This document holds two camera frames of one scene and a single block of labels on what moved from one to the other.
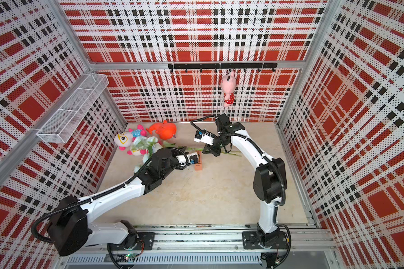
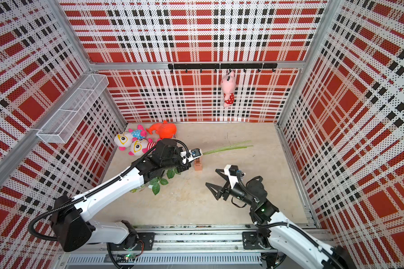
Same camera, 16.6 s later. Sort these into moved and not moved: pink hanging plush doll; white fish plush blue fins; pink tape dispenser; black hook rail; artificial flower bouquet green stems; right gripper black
Moved: right gripper black; artificial flower bouquet green stems
Not moved: black hook rail; white fish plush blue fins; pink tape dispenser; pink hanging plush doll
